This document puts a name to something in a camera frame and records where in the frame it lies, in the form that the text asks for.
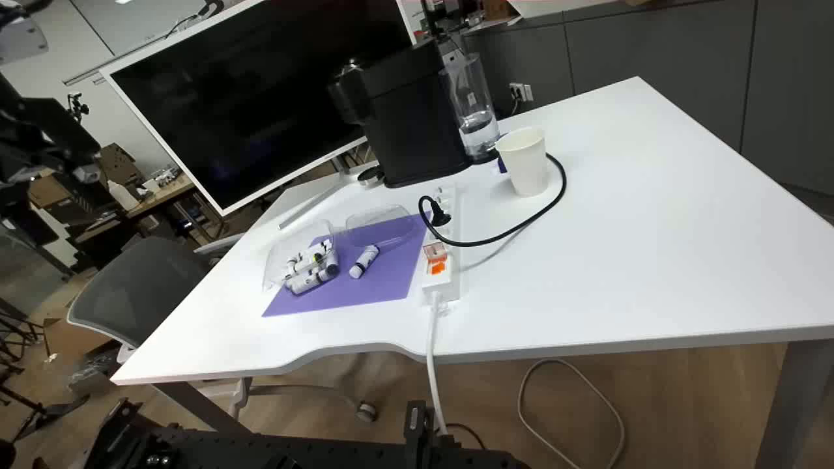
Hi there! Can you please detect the white power strip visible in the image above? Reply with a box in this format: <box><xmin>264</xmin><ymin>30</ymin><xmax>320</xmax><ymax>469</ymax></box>
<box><xmin>419</xmin><ymin>183</ymin><xmax>462</xmax><ymax>304</ymax></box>

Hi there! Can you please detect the purple mat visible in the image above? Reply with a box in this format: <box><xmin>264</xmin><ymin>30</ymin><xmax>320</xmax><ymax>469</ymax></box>
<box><xmin>262</xmin><ymin>212</ymin><xmax>431</xmax><ymax>320</ymax></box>

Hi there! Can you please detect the white monitor stand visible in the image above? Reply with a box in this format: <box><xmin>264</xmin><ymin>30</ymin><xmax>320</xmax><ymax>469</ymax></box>
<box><xmin>276</xmin><ymin>168</ymin><xmax>349</xmax><ymax>231</ymax></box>

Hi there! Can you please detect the black coffee machine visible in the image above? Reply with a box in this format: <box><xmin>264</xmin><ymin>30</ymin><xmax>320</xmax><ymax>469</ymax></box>
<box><xmin>327</xmin><ymin>36</ymin><xmax>477</xmax><ymax>191</ymax></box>

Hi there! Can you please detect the white paper cup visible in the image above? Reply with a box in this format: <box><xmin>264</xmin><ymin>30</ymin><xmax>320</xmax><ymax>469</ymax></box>
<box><xmin>496</xmin><ymin>126</ymin><xmax>554</xmax><ymax>198</ymax></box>

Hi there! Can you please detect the clear water tank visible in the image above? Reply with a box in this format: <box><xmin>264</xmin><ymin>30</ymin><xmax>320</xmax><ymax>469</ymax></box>
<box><xmin>438</xmin><ymin>35</ymin><xmax>503</xmax><ymax>168</ymax></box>

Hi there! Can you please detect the white-framed monitor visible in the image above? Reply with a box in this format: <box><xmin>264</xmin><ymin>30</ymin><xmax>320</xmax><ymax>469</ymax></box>
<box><xmin>101</xmin><ymin>0</ymin><xmax>419</xmax><ymax>218</ymax></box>

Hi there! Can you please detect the wooden desk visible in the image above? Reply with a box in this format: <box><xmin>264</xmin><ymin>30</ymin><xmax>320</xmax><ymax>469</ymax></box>
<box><xmin>74</xmin><ymin>169</ymin><xmax>198</xmax><ymax>247</ymax></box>

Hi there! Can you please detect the grey office chair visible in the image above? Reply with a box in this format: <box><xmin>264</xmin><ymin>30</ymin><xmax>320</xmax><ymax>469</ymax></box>
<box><xmin>66</xmin><ymin>234</ymin><xmax>230</xmax><ymax>359</ymax></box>

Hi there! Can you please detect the brown cardboard box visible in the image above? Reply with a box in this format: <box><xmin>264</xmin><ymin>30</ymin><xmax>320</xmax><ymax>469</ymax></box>
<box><xmin>92</xmin><ymin>142</ymin><xmax>146</xmax><ymax>191</ymax></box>

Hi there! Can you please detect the grey cabinet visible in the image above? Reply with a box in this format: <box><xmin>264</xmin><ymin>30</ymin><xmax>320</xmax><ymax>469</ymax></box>
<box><xmin>481</xmin><ymin>0</ymin><xmax>834</xmax><ymax>195</ymax></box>

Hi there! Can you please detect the black tripod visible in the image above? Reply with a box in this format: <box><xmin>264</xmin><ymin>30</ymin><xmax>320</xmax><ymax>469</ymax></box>
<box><xmin>62</xmin><ymin>88</ymin><xmax>95</xmax><ymax>131</ymax></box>

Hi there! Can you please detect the grey table leg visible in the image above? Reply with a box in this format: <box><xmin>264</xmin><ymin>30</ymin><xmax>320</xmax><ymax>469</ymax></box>
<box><xmin>753</xmin><ymin>338</ymin><xmax>834</xmax><ymax>469</ymax></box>

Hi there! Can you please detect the black power cable with plug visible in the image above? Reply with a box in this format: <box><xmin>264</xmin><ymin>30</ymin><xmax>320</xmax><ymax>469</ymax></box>
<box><xmin>418</xmin><ymin>151</ymin><xmax>570</xmax><ymax>250</ymax></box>

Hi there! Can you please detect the white power strip cable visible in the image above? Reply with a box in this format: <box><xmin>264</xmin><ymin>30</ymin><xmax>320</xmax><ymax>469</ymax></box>
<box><xmin>422</xmin><ymin>295</ymin><xmax>453</xmax><ymax>439</ymax></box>

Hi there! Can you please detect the white wall socket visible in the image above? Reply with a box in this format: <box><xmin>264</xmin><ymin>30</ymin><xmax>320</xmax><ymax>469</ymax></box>
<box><xmin>508</xmin><ymin>79</ymin><xmax>538</xmax><ymax>110</ymax></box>

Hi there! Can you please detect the white cable loop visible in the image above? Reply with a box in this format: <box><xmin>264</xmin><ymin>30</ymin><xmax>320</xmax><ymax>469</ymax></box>
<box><xmin>517</xmin><ymin>357</ymin><xmax>630</xmax><ymax>469</ymax></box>

